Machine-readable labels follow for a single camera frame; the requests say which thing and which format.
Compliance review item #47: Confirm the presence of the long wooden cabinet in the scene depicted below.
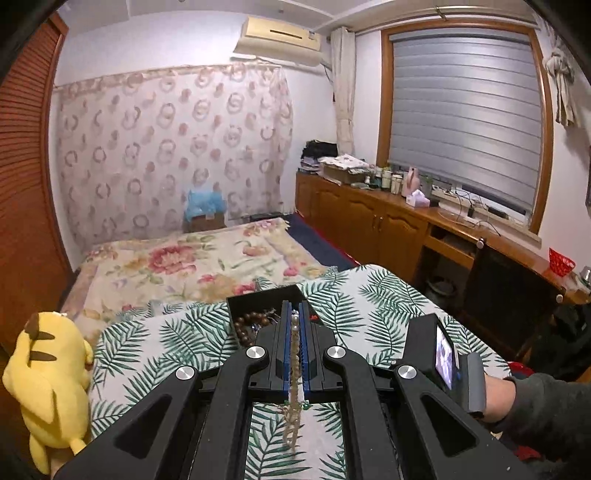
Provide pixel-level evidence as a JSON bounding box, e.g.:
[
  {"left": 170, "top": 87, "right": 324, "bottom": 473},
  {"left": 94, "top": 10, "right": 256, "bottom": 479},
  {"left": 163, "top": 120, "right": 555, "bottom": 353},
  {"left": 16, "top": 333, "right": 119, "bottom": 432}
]
[{"left": 295, "top": 171, "right": 591, "bottom": 352}]

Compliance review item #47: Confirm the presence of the blue plush toy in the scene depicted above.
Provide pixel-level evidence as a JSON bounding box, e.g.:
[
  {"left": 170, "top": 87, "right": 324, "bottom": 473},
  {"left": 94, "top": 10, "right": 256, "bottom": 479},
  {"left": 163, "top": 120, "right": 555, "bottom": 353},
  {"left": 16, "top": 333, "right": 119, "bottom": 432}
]
[{"left": 185, "top": 188, "right": 228, "bottom": 219}]

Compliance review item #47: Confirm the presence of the pink vase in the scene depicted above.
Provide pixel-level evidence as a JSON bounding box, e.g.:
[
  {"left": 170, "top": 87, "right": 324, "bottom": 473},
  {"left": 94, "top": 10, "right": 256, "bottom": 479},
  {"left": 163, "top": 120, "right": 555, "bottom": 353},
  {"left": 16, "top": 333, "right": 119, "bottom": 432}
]
[{"left": 402, "top": 167, "right": 421, "bottom": 197}]

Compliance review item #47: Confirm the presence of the black square box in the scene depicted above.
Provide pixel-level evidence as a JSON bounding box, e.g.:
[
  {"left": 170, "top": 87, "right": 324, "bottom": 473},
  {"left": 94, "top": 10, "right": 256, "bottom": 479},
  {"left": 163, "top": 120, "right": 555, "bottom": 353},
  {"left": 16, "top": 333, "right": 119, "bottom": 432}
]
[{"left": 226, "top": 284, "right": 319, "bottom": 352}]

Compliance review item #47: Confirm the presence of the red mesh basket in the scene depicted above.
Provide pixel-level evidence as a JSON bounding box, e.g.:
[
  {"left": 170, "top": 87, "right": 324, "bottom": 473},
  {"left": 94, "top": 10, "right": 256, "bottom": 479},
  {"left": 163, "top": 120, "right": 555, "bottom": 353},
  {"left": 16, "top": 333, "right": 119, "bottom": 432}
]
[{"left": 549, "top": 248, "right": 577, "bottom": 278}]

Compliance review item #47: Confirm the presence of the hanging white cloth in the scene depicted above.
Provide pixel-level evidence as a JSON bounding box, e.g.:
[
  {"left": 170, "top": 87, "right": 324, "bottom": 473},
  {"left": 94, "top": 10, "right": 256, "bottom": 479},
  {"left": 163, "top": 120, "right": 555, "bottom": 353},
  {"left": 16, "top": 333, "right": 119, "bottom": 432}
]
[{"left": 542, "top": 44, "right": 578, "bottom": 127}]

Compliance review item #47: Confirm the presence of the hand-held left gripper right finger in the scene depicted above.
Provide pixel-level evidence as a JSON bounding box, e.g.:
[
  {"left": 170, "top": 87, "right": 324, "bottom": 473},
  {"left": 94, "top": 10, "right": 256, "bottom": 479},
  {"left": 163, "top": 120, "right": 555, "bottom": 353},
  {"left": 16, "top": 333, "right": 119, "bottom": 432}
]
[{"left": 298, "top": 300, "right": 532, "bottom": 480}]

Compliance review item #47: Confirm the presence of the person's right forearm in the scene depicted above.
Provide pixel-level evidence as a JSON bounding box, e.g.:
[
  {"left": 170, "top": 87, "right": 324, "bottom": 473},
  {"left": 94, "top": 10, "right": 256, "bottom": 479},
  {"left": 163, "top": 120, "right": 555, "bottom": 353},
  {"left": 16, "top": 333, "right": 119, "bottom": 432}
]
[{"left": 482, "top": 371, "right": 591, "bottom": 464}]

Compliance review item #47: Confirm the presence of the cardboard box with floral cloth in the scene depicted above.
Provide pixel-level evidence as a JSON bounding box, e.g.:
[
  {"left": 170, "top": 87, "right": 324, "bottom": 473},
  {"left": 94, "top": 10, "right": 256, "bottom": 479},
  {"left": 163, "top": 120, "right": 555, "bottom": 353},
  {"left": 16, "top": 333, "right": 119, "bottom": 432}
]
[{"left": 318, "top": 156, "right": 370, "bottom": 185}]

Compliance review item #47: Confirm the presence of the leaf print cloth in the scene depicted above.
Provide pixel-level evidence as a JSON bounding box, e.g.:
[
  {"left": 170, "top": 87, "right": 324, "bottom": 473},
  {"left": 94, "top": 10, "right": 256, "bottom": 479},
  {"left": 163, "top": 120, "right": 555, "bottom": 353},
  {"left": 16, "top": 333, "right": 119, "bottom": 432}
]
[{"left": 88, "top": 264, "right": 513, "bottom": 480}]

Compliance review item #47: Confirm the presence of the brown slatted wardrobe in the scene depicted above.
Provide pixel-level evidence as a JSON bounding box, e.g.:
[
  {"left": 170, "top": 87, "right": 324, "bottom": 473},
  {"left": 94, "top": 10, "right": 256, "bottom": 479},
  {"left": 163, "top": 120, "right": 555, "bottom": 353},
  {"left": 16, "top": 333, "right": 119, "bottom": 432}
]
[{"left": 0, "top": 11, "right": 77, "bottom": 356}]

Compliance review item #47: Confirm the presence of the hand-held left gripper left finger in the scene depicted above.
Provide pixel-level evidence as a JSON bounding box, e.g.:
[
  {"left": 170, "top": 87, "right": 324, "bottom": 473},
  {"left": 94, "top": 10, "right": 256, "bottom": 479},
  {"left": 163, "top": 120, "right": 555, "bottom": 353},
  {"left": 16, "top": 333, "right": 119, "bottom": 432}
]
[{"left": 69, "top": 300, "right": 296, "bottom": 480}]

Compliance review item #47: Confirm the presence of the grey waste bin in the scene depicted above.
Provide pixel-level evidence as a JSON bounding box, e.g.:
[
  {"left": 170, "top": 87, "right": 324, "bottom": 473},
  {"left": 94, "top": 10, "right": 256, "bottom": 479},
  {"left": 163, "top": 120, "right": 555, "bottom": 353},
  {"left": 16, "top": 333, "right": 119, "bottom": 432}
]
[{"left": 422, "top": 277, "right": 458, "bottom": 305}]

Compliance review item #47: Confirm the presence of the yellow plush toy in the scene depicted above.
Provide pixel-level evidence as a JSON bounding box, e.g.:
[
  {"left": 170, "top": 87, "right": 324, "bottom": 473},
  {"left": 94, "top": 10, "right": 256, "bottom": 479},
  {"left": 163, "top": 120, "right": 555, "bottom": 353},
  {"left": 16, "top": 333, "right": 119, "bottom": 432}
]
[{"left": 2, "top": 311, "right": 95, "bottom": 476}]

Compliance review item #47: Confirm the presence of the white power strip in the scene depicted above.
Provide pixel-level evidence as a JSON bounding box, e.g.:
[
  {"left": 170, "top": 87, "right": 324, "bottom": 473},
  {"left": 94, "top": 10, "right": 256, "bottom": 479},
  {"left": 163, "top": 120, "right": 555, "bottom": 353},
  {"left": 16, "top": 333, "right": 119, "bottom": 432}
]
[{"left": 431, "top": 187, "right": 490, "bottom": 217}]

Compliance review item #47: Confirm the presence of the grey window blind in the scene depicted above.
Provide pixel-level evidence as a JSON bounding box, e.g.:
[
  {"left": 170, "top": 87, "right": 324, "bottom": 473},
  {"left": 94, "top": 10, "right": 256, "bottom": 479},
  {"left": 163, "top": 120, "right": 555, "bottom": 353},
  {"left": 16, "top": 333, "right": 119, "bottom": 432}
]
[{"left": 390, "top": 34, "right": 543, "bottom": 217}]

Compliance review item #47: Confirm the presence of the tied beige curtain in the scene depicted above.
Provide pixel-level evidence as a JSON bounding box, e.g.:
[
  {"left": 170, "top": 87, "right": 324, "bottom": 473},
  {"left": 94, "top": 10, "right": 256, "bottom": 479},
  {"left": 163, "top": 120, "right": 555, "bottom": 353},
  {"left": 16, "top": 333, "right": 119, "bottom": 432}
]
[{"left": 330, "top": 27, "right": 356, "bottom": 155}]

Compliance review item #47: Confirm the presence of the pile of dark clothes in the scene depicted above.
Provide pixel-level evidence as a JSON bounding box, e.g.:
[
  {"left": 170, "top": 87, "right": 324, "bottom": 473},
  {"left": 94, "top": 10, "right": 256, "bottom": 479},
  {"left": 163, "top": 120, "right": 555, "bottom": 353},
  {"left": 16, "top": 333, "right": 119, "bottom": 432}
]
[{"left": 301, "top": 141, "right": 339, "bottom": 174}]

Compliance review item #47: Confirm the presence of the white pearl necklace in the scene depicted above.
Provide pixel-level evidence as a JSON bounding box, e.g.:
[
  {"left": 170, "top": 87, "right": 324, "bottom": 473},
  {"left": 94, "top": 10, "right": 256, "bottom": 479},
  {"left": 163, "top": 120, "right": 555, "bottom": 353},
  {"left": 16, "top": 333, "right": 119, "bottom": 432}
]
[{"left": 284, "top": 310, "right": 308, "bottom": 450}]

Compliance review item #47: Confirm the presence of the black chair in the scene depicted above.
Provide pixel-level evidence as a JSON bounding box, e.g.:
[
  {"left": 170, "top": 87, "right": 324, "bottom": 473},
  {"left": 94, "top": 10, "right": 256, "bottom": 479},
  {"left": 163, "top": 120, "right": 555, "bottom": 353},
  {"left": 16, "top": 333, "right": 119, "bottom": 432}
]
[{"left": 462, "top": 237, "right": 566, "bottom": 361}]

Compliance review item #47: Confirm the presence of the small brown cardboard box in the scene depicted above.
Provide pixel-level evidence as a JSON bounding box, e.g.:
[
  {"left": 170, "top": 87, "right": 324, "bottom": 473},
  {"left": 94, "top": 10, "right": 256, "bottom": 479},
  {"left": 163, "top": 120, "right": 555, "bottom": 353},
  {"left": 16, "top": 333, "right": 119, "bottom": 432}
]
[{"left": 189, "top": 212, "right": 227, "bottom": 234}]

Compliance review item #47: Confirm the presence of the floral blanket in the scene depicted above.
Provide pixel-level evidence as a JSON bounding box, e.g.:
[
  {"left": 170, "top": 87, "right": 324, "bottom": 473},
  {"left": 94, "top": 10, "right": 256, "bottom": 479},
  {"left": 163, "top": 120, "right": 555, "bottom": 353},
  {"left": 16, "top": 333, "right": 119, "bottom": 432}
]
[{"left": 60, "top": 217, "right": 331, "bottom": 333}]

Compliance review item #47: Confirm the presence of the row of small bottles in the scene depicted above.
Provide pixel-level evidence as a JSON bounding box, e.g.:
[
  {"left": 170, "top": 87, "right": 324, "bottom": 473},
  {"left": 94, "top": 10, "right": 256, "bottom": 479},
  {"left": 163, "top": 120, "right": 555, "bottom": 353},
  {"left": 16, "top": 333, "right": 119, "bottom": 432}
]
[{"left": 367, "top": 166, "right": 404, "bottom": 195}]

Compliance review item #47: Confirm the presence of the ring print curtain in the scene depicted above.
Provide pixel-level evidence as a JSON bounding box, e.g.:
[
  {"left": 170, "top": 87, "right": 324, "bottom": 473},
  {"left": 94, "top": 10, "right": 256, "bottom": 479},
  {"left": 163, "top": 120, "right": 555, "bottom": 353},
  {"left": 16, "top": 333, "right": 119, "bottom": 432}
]
[{"left": 51, "top": 64, "right": 296, "bottom": 252}]

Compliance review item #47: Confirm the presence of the beige air conditioner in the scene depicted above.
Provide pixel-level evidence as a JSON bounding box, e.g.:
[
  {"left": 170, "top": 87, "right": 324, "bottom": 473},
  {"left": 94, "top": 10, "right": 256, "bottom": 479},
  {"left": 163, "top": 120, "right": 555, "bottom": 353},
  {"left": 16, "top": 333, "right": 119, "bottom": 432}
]
[{"left": 233, "top": 16, "right": 324, "bottom": 65}]

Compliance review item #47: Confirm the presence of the brown wooden bead bracelet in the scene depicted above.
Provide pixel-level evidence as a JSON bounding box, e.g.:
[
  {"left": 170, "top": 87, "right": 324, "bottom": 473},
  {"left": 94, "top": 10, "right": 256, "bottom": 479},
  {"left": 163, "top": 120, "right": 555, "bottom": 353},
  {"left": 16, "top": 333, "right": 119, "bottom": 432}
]
[{"left": 233, "top": 311, "right": 280, "bottom": 349}]

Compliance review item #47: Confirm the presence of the navy blanket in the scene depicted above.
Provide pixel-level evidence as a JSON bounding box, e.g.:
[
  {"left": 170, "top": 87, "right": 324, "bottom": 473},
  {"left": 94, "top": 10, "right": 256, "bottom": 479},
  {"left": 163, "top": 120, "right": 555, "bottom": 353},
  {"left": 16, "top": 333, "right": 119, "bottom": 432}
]
[{"left": 284, "top": 213, "right": 356, "bottom": 273}]

